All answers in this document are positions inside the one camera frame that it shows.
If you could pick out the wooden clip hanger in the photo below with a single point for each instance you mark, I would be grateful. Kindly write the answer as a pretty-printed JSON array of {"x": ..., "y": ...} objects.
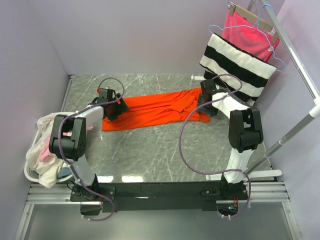
[{"x": 251, "y": 15}]

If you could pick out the cream and pink clothes pile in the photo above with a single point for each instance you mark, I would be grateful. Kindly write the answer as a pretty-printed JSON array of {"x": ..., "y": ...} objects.
[{"x": 44, "y": 125}]

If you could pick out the black white striped cloth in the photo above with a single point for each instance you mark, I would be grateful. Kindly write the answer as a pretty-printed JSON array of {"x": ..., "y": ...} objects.
[{"x": 222, "y": 57}]

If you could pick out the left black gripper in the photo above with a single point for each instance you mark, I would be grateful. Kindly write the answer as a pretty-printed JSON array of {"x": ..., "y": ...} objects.
[{"x": 122, "y": 108}]

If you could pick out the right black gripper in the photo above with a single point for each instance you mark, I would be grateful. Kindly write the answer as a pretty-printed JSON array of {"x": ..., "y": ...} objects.
[{"x": 213, "y": 112}]

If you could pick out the white laundry basket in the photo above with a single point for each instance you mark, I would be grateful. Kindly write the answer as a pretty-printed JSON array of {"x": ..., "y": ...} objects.
[{"x": 35, "y": 172}]

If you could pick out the silver clothes rack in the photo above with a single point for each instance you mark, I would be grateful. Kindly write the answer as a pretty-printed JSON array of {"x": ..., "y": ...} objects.
[{"x": 286, "y": 99}]

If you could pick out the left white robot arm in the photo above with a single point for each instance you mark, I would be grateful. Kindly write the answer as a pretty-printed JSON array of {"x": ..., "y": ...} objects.
[{"x": 68, "y": 139}]

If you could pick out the orange t-shirt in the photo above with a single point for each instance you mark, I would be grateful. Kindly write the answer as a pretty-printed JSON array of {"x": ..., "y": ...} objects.
[{"x": 158, "y": 109}]

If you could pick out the black base beam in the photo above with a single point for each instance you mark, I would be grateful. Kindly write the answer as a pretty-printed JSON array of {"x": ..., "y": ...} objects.
[{"x": 152, "y": 196}]

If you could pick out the blue wire hanger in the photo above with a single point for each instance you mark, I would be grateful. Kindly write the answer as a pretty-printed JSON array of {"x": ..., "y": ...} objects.
[{"x": 210, "y": 29}]

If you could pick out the aluminium rail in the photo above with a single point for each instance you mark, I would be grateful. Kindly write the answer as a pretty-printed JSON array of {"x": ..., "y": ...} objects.
[{"x": 261, "y": 192}]

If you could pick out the pink towel on hanger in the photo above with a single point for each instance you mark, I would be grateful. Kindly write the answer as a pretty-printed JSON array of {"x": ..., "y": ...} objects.
[{"x": 247, "y": 37}]

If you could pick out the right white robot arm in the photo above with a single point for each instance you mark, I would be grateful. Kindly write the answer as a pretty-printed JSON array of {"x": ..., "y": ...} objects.
[{"x": 245, "y": 131}]

